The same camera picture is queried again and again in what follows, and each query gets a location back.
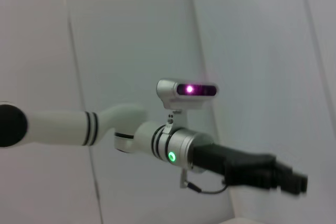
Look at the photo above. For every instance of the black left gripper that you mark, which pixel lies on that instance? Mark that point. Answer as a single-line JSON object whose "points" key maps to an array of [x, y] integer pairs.
{"points": [[236, 166]]}

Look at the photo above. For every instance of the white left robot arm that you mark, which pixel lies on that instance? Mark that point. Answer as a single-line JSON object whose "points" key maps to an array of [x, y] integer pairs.
{"points": [[60, 127]]}

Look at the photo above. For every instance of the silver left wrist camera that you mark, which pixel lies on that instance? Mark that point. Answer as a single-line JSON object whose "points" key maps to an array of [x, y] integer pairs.
{"points": [[168, 90]]}

